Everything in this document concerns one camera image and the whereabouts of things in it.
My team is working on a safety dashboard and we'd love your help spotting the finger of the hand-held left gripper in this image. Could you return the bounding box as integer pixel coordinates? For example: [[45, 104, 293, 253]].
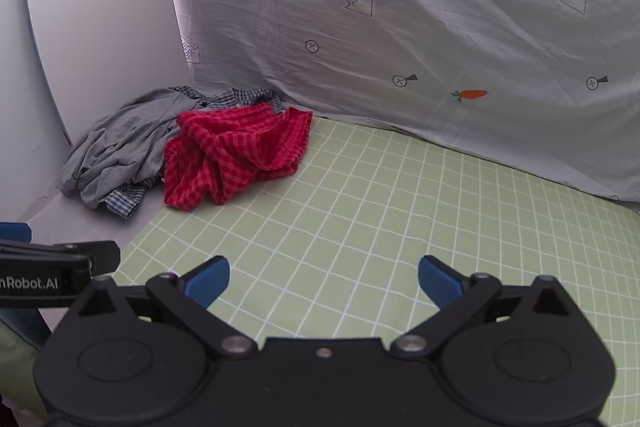
[[52, 240, 122, 281], [0, 222, 33, 243]]

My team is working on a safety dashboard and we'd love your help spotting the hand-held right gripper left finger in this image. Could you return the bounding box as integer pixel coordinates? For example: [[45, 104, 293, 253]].
[[75, 256, 259, 361]]

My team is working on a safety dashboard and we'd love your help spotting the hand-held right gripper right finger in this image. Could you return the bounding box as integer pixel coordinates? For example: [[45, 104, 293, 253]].
[[389, 255, 572, 360]]

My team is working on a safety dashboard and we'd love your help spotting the red checked garment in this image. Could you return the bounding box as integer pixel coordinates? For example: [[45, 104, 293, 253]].
[[163, 102, 314, 212]]

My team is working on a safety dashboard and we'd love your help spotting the dark blue cloth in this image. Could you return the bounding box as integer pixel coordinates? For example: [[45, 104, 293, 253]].
[[0, 306, 53, 351]]

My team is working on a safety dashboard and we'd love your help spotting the blue plaid shirt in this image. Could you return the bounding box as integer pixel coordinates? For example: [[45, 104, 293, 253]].
[[102, 88, 284, 220]]

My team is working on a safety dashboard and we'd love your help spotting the green grid bed sheet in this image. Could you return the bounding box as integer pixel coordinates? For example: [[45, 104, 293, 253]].
[[111, 114, 640, 425]]

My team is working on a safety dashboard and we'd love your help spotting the olive green cloth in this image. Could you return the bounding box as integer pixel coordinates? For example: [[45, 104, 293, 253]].
[[0, 321, 50, 419]]

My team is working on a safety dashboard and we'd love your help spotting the grey garment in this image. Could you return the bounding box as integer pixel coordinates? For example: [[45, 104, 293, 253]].
[[60, 88, 207, 210]]

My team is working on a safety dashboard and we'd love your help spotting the white rounded board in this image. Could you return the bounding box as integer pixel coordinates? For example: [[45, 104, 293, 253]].
[[22, 0, 193, 146]]

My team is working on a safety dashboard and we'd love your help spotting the grey carrot print sheet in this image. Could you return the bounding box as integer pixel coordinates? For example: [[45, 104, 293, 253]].
[[31, 0, 640, 214]]

